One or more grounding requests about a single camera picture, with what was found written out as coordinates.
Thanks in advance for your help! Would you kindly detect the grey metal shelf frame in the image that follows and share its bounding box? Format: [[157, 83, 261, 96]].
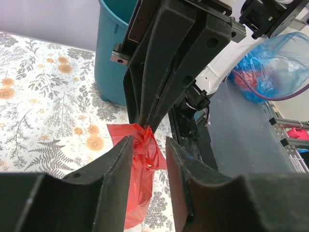
[[262, 90, 309, 174]]

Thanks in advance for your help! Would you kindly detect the blue plastic bag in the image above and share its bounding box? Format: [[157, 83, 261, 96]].
[[228, 32, 309, 103]]

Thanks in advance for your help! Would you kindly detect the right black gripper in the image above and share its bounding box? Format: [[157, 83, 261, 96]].
[[111, 0, 246, 131]]

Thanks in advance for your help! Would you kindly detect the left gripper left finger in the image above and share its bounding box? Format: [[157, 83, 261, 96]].
[[0, 136, 133, 232]]

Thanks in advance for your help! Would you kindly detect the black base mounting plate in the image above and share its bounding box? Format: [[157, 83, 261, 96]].
[[169, 106, 218, 171]]

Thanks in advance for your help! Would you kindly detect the red plastic trash bag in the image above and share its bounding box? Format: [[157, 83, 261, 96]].
[[107, 124, 167, 230]]

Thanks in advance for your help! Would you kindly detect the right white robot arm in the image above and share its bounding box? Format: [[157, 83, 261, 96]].
[[111, 0, 309, 136]]

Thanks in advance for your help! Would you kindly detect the teal plastic trash bin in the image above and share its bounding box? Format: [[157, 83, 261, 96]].
[[95, 0, 137, 106]]

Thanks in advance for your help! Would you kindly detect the pink object on shelf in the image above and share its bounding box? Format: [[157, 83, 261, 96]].
[[287, 128, 309, 141]]

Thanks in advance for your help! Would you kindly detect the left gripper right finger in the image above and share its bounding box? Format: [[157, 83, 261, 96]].
[[166, 138, 309, 232]]

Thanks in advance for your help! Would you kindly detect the floral patterned table mat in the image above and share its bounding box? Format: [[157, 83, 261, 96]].
[[0, 31, 174, 232]]

